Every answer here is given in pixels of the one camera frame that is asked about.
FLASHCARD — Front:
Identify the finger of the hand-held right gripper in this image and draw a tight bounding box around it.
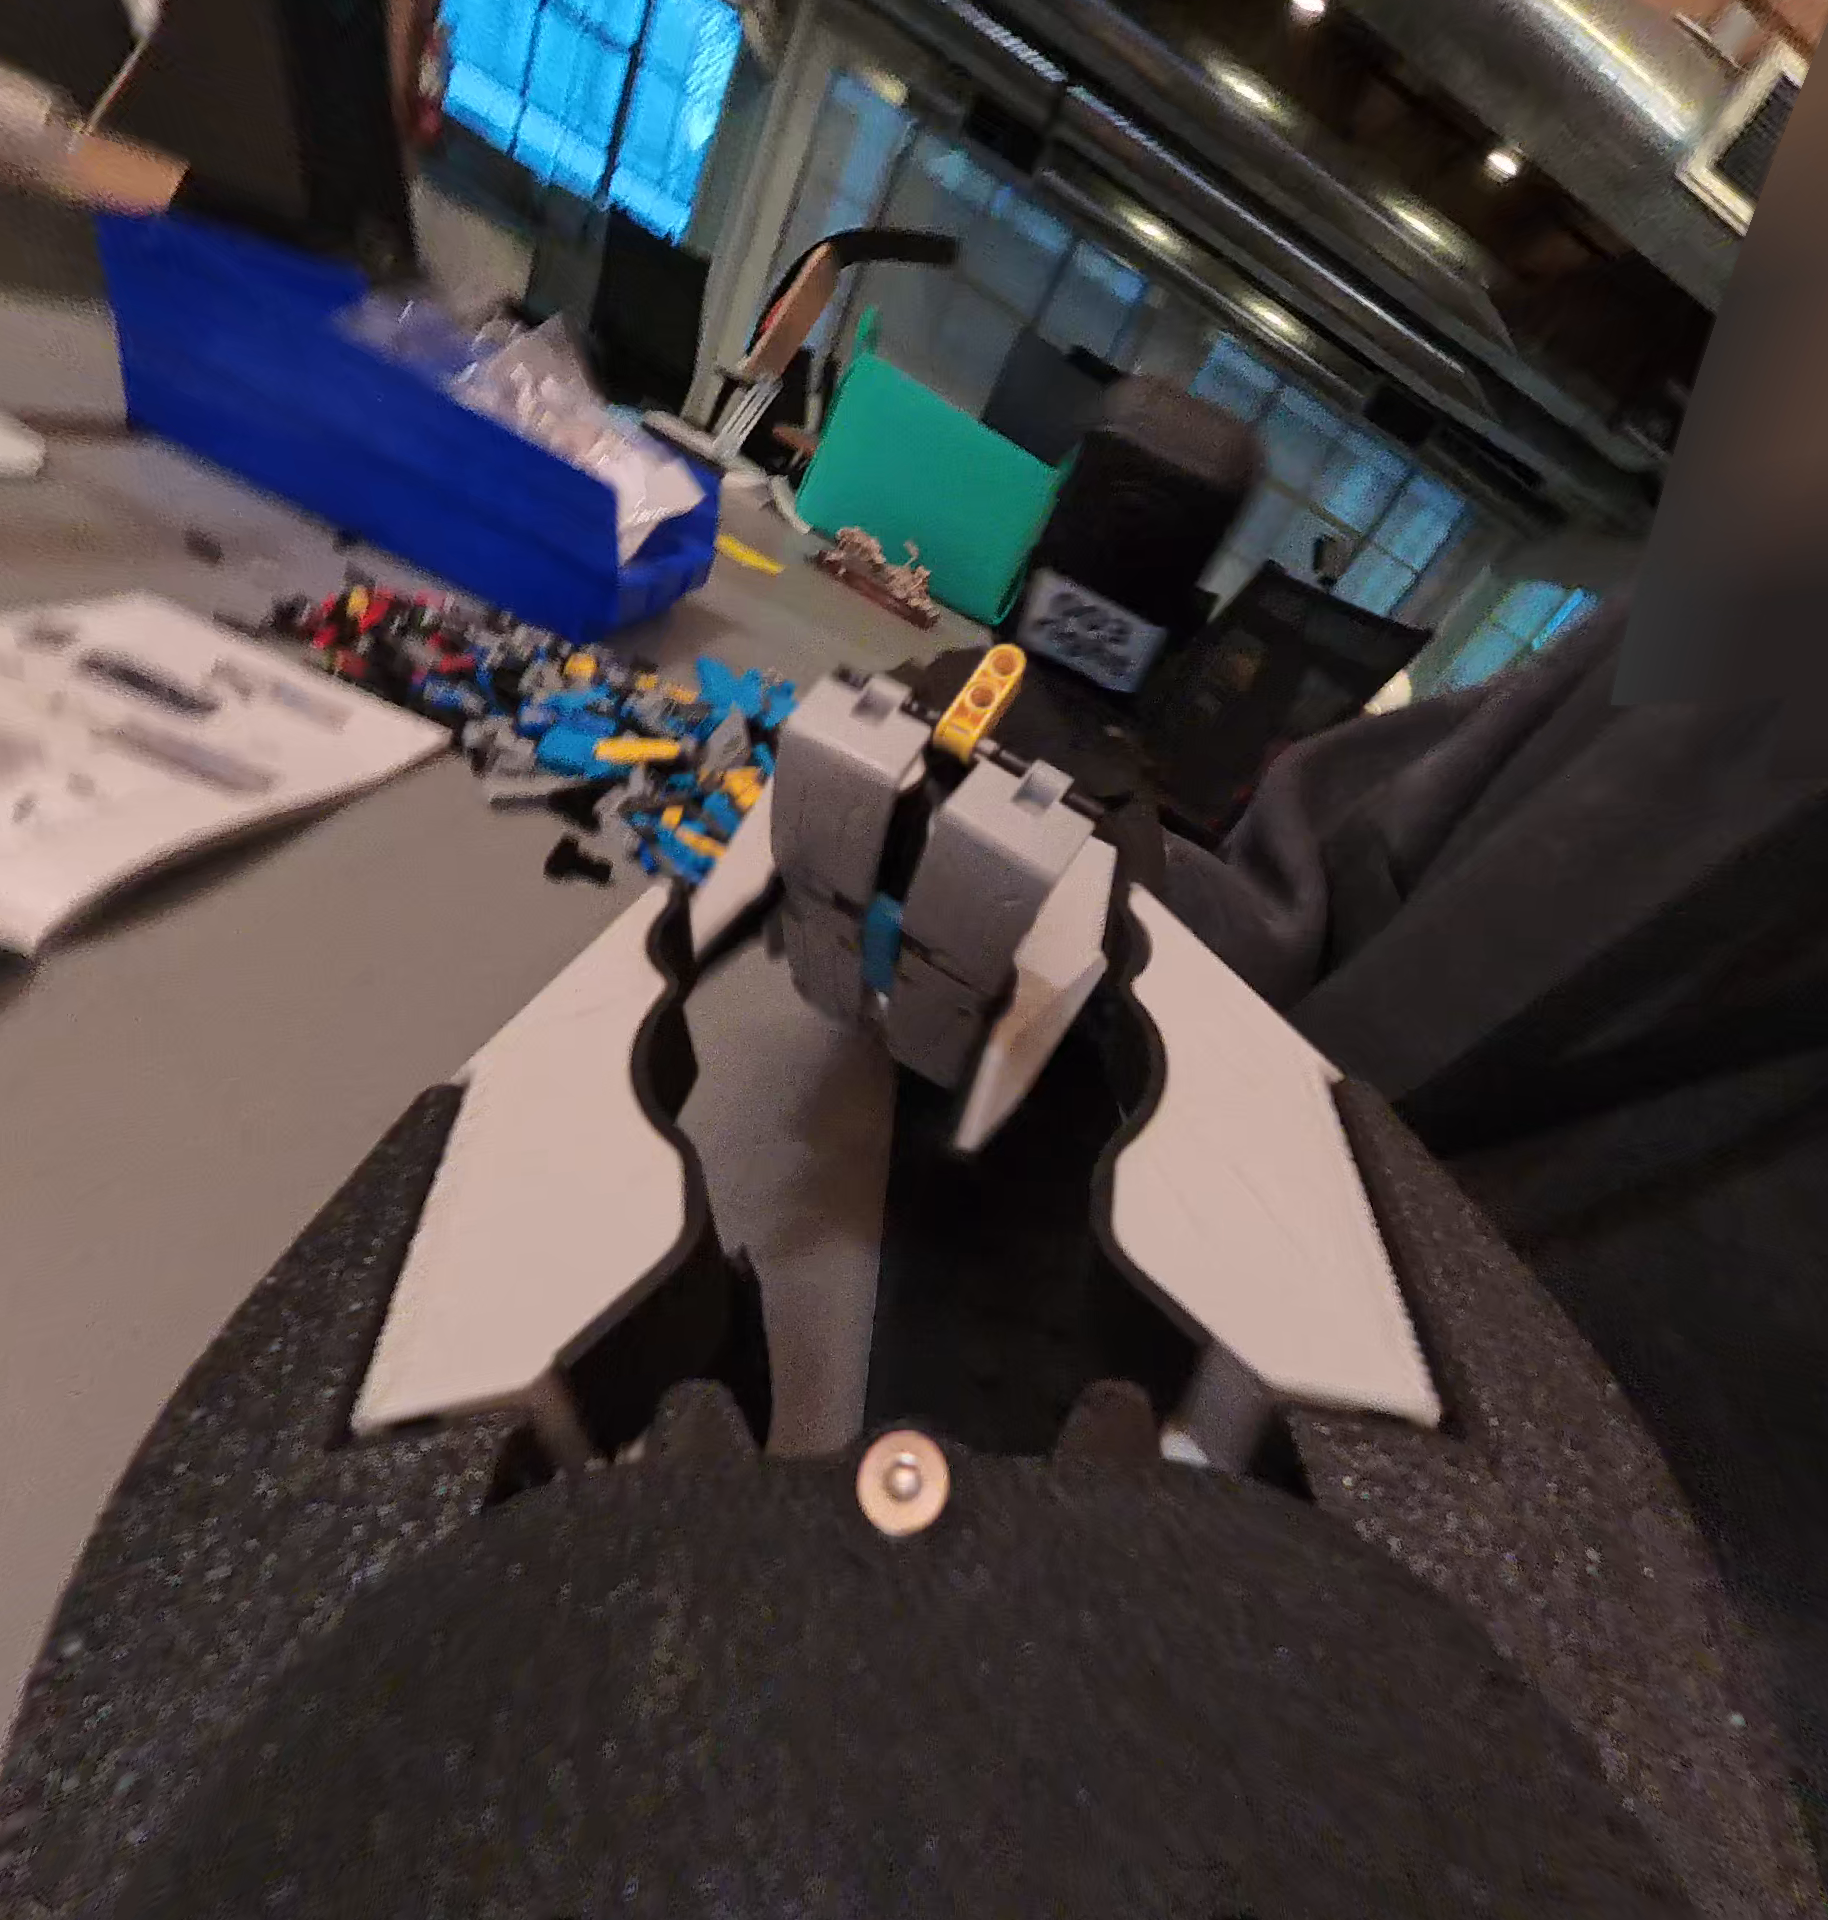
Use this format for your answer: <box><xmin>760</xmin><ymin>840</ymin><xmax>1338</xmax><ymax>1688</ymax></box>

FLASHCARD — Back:
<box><xmin>951</xmin><ymin>840</ymin><xmax>1122</xmax><ymax>1157</ymax></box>
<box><xmin>691</xmin><ymin>796</ymin><xmax>778</xmax><ymax>964</ymax></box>

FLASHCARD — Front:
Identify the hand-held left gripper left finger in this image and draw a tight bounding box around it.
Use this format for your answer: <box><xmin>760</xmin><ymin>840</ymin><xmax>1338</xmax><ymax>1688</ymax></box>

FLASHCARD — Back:
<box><xmin>352</xmin><ymin>884</ymin><xmax>705</xmax><ymax>1441</ymax></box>

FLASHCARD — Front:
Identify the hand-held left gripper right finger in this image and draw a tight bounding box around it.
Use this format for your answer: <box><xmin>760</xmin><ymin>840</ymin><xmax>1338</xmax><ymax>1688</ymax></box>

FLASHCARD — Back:
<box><xmin>1097</xmin><ymin>884</ymin><xmax>1444</xmax><ymax>1428</ymax></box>

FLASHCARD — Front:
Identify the grey blue toy assembly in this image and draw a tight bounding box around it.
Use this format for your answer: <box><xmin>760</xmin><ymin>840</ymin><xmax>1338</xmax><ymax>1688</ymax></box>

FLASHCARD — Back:
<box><xmin>861</xmin><ymin>756</ymin><xmax>1114</xmax><ymax>1088</ymax></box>

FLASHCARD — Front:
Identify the yellow toy connector pin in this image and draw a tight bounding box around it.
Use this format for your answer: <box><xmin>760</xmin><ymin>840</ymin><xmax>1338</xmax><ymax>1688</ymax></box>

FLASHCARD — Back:
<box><xmin>936</xmin><ymin>644</ymin><xmax>1032</xmax><ymax>754</ymax></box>

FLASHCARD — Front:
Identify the pile of toy bricks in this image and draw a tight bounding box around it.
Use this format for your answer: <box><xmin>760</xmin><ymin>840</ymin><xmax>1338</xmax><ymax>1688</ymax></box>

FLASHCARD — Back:
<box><xmin>261</xmin><ymin>577</ymin><xmax>800</xmax><ymax>889</ymax></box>

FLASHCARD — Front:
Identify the small brown model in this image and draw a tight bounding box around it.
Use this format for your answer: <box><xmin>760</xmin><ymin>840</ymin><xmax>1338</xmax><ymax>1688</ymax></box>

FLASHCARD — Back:
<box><xmin>813</xmin><ymin>525</ymin><xmax>946</xmax><ymax>630</ymax></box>

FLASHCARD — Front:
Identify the plywood stand with black arc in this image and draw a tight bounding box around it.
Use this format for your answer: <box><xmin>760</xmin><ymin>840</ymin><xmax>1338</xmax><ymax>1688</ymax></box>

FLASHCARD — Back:
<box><xmin>681</xmin><ymin>226</ymin><xmax>960</xmax><ymax>470</ymax></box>

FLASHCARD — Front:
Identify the person's grey sweatshirt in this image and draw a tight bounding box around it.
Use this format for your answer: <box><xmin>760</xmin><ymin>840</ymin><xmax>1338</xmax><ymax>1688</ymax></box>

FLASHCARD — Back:
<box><xmin>1303</xmin><ymin>781</ymin><xmax>1828</xmax><ymax>1920</ymax></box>

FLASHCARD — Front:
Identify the clear plastic bag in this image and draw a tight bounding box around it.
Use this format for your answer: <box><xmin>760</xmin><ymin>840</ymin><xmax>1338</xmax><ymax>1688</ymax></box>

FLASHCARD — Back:
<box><xmin>337</xmin><ymin>291</ymin><xmax>710</xmax><ymax>529</ymax></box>

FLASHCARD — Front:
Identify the open instruction booklet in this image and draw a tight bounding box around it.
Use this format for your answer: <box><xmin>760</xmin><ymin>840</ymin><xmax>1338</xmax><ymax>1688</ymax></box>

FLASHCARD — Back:
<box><xmin>0</xmin><ymin>591</ymin><xmax>454</xmax><ymax>958</ymax></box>

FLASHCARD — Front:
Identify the blue storage bin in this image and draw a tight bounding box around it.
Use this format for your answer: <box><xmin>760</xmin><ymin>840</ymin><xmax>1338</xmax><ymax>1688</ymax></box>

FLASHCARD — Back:
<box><xmin>96</xmin><ymin>210</ymin><xmax>724</xmax><ymax>644</ymax></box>

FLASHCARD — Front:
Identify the white air vent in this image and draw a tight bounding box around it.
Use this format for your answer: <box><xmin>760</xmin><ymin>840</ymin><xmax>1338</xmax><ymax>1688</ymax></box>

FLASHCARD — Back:
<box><xmin>1678</xmin><ymin>30</ymin><xmax>1805</xmax><ymax>229</ymax></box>

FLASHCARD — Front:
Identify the black wall screen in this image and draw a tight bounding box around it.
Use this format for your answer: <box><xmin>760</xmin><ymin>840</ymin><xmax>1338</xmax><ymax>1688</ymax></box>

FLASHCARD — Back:
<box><xmin>981</xmin><ymin>331</ymin><xmax>1130</xmax><ymax>470</ymax></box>

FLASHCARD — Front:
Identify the metal ventilation duct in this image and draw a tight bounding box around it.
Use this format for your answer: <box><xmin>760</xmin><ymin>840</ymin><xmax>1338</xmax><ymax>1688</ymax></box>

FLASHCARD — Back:
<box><xmin>1004</xmin><ymin>0</ymin><xmax>1805</xmax><ymax>498</ymax></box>

